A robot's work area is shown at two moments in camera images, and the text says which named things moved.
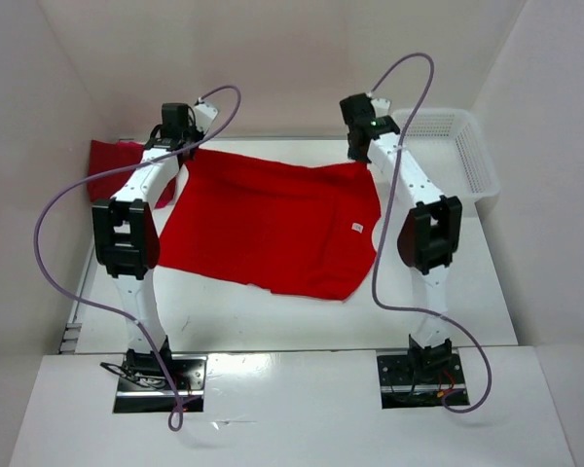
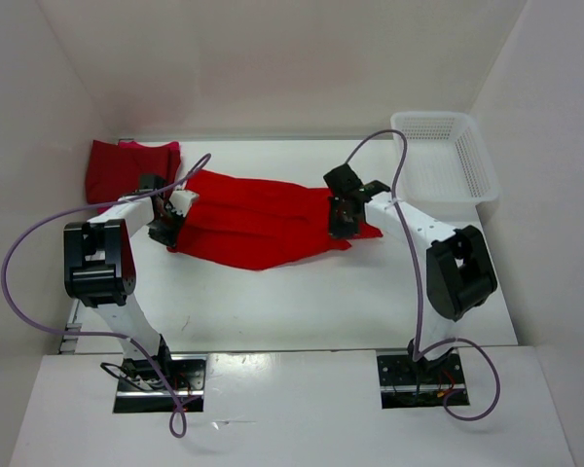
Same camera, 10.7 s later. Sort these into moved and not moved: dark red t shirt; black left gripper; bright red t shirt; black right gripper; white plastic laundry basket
Moved: black right gripper; black left gripper; bright red t shirt
Not moved: white plastic laundry basket; dark red t shirt
